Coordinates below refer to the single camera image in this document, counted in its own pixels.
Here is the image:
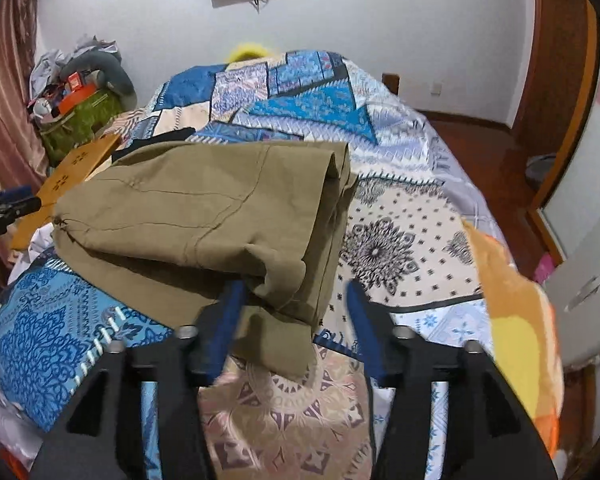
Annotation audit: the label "grey bin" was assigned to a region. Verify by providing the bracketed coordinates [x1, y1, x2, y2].
[525, 154, 559, 186]

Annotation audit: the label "pink striped curtain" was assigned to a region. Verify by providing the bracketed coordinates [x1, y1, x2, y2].
[0, 0, 48, 281]

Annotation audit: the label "pale crumpled clothes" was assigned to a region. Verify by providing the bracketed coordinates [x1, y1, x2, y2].
[29, 35, 121, 97]

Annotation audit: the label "orange box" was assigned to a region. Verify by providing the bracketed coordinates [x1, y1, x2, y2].
[55, 84, 99, 114]

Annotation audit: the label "white wardrobe door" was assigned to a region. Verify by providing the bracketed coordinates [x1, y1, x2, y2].
[539, 25, 600, 367]

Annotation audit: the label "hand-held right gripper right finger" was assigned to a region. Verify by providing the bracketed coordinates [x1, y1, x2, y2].
[347, 280, 561, 480]

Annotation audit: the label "grey plush pillow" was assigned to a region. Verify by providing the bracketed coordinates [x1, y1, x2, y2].
[60, 50, 138, 111]

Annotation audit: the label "yellow wooden board with cutouts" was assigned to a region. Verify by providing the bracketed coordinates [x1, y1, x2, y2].
[10, 132, 122, 251]

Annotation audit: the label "orange and yellow blanket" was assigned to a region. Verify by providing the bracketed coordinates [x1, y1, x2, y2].
[462, 220, 566, 461]

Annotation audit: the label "brown wooden door frame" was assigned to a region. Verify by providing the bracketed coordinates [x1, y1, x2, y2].
[510, 0, 600, 267]

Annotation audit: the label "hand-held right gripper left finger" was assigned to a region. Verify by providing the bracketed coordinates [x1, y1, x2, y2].
[30, 280, 248, 480]

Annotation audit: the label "khaki pants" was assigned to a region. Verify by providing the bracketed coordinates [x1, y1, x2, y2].
[51, 140, 359, 381]

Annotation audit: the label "black garment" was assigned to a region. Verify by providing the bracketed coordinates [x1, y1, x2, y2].
[111, 127, 197, 163]

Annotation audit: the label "green bag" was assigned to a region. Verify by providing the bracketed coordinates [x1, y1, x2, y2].
[40, 87, 126, 166]

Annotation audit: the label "white cloth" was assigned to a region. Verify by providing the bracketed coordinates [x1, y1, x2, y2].
[7, 222, 61, 286]

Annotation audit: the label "blue patchwork quilt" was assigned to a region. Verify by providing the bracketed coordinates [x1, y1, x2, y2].
[0, 50, 516, 480]

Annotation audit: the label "yellow plush toy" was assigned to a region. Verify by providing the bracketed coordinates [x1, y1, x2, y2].
[228, 42, 274, 64]

